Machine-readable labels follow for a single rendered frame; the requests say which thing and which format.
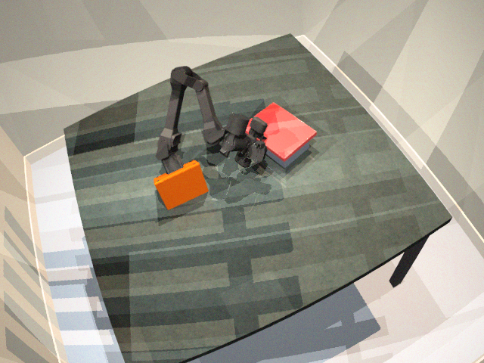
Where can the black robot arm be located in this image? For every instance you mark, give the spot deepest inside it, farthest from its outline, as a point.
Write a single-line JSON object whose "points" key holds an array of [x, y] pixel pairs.
{"points": [[181, 77]]}

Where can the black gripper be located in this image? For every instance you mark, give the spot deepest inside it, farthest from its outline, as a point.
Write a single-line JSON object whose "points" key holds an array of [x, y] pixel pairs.
{"points": [[257, 130]]}

